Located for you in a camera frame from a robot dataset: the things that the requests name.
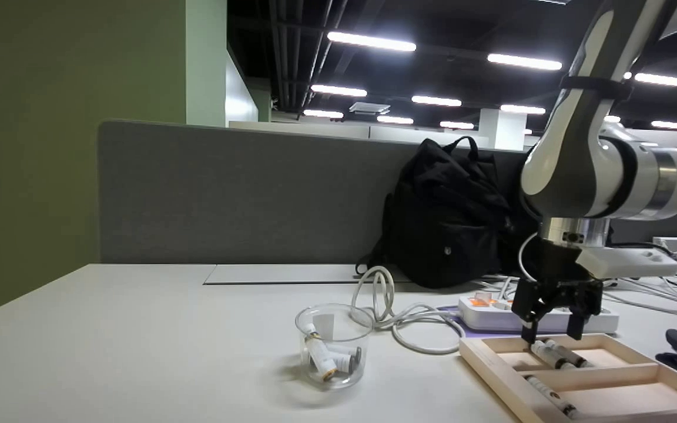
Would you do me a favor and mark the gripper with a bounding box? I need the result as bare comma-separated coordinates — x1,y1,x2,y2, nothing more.
512,237,604,345

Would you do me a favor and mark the wooden compartment box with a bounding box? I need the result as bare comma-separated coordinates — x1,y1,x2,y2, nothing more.
459,333,677,423

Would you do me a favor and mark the clear glass bowl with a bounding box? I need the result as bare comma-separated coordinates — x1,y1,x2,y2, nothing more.
295,303,374,390

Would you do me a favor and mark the white power strip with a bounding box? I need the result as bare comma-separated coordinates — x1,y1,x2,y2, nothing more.
458,291,620,334

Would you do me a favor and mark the black backpack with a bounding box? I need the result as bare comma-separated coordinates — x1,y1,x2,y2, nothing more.
354,136,546,290

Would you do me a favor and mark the ceiling vent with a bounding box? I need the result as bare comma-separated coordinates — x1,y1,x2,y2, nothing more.
348,101,391,116

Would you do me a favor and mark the grey desk partition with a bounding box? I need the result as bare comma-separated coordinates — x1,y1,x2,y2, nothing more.
99,120,677,266

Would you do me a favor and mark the bundle of white cables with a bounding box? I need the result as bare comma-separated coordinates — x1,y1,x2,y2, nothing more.
602,250,677,320

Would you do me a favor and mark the white cable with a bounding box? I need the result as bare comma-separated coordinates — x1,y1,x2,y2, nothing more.
350,266,466,355

